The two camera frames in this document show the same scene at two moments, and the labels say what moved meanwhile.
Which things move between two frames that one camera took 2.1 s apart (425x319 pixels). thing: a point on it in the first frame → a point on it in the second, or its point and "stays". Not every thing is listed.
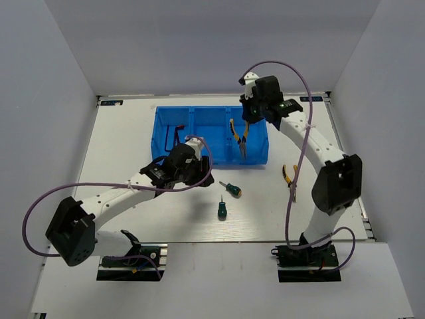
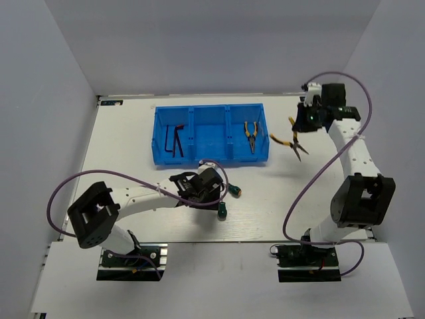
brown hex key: (165, 142) stays
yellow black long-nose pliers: (291, 186) → (294, 144)
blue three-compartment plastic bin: (229, 138) stays
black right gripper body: (254, 106) → (309, 117)
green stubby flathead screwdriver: (222, 211) stays
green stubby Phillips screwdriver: (234, 191) stays
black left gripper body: (193, 175) → (207, 197)
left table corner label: (111, 102) stays
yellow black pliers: (241, 143) → (252, 138)
